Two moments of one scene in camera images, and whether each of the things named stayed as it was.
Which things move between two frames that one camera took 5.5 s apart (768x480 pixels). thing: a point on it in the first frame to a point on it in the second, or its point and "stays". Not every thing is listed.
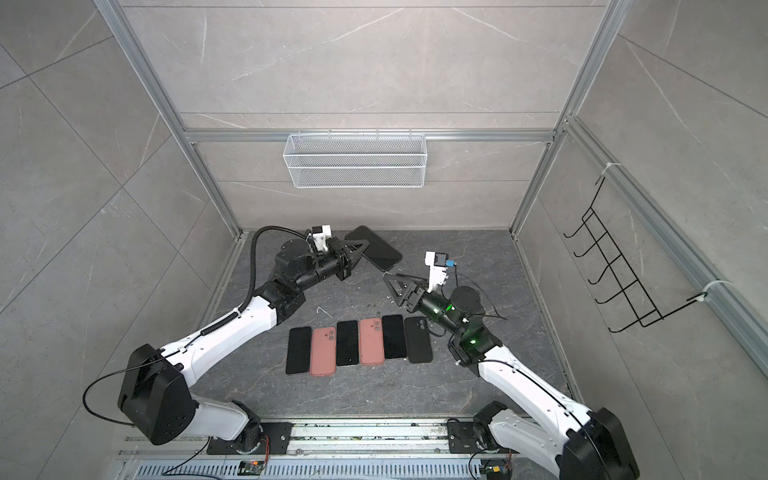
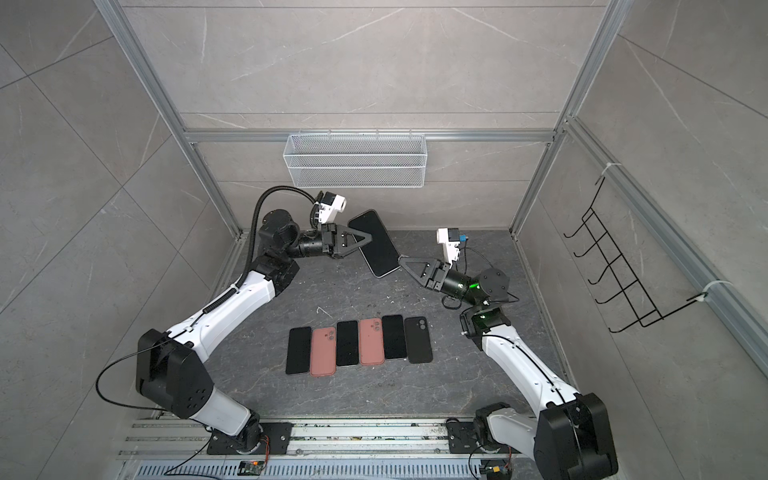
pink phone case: [323, 352] stays
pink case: [371, 341] stays
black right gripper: [415, 293] to [435, 277]
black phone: [298, 357] stays
